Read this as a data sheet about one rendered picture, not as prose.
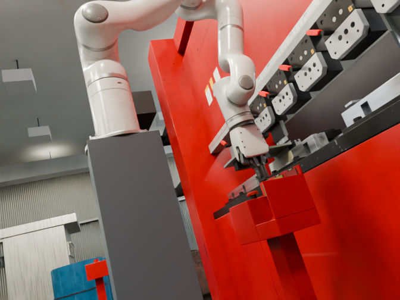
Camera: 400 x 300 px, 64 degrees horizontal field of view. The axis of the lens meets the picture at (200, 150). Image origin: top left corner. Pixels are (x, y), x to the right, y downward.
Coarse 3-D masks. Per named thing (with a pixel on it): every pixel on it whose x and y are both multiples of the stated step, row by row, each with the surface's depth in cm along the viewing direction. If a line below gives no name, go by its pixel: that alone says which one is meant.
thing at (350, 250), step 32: (352, 160) 89; (384, 160) 79; (320, 192) 104; (352, 192) 91; (384, 192) 81; (224, 224) 197; (320, 224) 108; (352, 224) 93; (384, 224) 83; (256, 256) 162; (320, 256) 111; (352, 256) 96; (384, 256) 84; (256, 288) 169; (320, 288) 114; (352, 288) 98; (384, 288) 86
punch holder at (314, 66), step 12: (312, 36) 112; (300, 48) 117; (312, 48) 111; (324, 48) 111; (288, 60) 125; (300, 60) 118; (312, 60) 112; (324, 60) 110; (336, 60) 111; (300, 72) 119; (312, 72) 113; (324, 72) 109; (336, 72) 111; (300, 84) 120; (312, 84) 115; (324, 84) 118
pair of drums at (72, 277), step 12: (72, 264) 346; (84, 264) 349; (60, 276) 343; (72, 276) 341; (84, 276) 344; (108, 276) 411; (60, 288) 340; (72, 288) 338; (84, 288) 340; (108, 288) 365
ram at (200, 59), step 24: (240, 0) 151; (264, 0) 133; (288, 0) 119; (312, 0) 107; (216, 24) 181; (264, 24) 136; (288, 24) 121; (312, 24) 109; (192, 48) 225; (216, 48) 187; (264, 48) 140; (288, 48) 124; (192, 72) 235; (216, 120) 208; (216, 144) 216
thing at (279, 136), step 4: (280, 120) 145; (276, 124) 147; (280, 124) 144; (284, 124) 145; (272, 128) 151; (276, 128) 148; (280, 128) 145; (284, 128) 144; (272, 132) 152; (276, 132) 149; (280, 132) 145; (284, 132) 143; (272, 136) 153; (276, 136) 149; (280, 136) 146; (284, 136) 144; (276, 140) 150; (280, 140) 148; (284, 140) 145
